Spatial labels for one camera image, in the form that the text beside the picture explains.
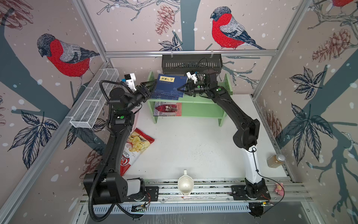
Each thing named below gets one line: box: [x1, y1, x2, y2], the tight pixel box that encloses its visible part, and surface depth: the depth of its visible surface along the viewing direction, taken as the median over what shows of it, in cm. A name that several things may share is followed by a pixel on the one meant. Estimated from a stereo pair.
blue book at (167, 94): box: [150, 88, 186, 100], surface depth 80 cm
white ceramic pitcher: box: [177, 168, 194, 196], surface depth 75 cm
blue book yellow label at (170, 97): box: [149, 95, 184, 101], surface depth 83 cm
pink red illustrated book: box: [153, 101, 183, 117], surface depth 97 cm
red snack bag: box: [120, 127, 155, 177], surface depth 87 cm
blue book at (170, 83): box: [155, 73, 188, 94], surface depth 82 cm
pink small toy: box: [275, 182, 285, 197], surface depth 76 cm
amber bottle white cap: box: [266, 154, 286, 168], surface depth 78 cm
